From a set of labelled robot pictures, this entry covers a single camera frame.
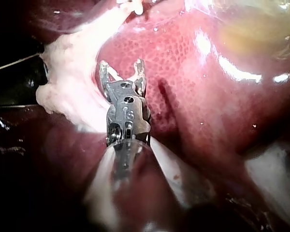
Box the right arm instrument jaw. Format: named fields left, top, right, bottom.
left=99, top=59, right=115, bottom=102
left=133, top=58, right=147, bottom=97

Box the right arm instrument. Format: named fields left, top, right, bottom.
left=105, top=80, right=152, bottom=148

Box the white clip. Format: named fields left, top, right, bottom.
left=107, top=69, right=139, bottom=83
left=116, top=0, right=145, bottom=15

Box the pale fatty tissue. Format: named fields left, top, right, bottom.
left=243, top=142, right=290, bottom=201
left=35, top=0, right=145, bottom=134

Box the dark red liver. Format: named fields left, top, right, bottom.
left=0, top=0, right=290, bottom=232

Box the gallbladder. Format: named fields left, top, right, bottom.
left=215, top=0, right=290, bottom=63

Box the thin steel wire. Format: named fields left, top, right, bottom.
left=0, top=104, right=38, bottom=109
left=0, top=52, right=44, bottom=73

